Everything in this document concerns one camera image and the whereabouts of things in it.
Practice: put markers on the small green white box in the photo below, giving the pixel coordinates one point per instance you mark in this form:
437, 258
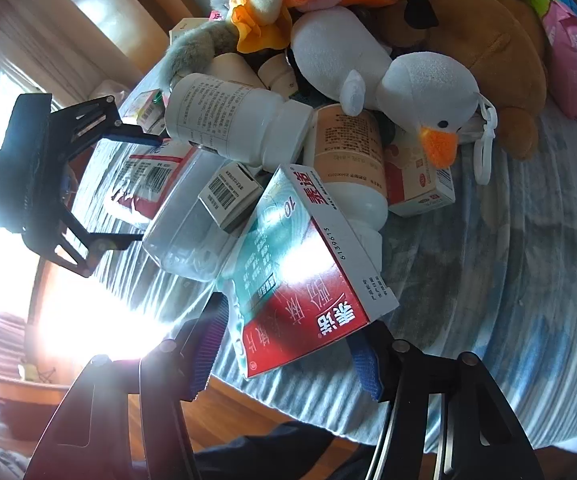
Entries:
148, 110

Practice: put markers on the grey plush toy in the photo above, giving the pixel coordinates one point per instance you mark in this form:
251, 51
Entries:
193, 50

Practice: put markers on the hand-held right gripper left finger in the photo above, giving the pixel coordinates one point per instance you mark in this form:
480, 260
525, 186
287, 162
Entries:
207, 350

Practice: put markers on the person's dark trouser leg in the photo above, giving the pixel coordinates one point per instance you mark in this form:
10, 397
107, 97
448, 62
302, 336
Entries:
278, 450

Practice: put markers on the clear plastic bottle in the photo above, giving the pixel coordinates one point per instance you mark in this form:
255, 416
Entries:
183, 230

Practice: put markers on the small beige bottle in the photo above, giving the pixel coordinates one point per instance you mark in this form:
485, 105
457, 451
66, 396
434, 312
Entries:
278, 72
231, 67

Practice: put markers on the large white medicine bottle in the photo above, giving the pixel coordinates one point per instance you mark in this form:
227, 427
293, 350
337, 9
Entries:
218, 110

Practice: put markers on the beige curtain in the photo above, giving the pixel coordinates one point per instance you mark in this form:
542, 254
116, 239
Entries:
93, 20

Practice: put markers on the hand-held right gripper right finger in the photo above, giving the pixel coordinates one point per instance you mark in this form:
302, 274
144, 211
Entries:
368, 365

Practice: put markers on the flat red white box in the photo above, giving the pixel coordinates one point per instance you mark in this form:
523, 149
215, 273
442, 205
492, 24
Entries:
143, 175

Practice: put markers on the beige label white bottle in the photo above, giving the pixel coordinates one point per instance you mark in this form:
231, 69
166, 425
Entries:
348, 155

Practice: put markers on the small barcode medicine box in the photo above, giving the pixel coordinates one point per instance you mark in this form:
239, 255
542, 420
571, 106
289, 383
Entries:
228, 192

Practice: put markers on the red teal medicine box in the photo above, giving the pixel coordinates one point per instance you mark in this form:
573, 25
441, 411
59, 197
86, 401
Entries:
293, 280

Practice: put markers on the wooden furniture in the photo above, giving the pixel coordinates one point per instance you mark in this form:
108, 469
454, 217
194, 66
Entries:
8, 390

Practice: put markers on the brown bear plush toy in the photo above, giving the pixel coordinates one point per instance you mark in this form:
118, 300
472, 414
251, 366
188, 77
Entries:
488, 55

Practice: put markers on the white goose plush toy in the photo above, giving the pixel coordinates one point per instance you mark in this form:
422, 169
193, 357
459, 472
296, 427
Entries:
408, 85

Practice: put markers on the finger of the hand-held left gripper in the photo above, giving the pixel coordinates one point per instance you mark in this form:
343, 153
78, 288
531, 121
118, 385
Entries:
113, 241
133, 132

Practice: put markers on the small red white medicine box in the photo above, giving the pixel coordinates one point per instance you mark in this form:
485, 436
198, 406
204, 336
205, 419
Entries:
413, 185

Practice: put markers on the pink packet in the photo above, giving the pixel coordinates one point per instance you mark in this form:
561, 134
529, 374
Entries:
568, 60

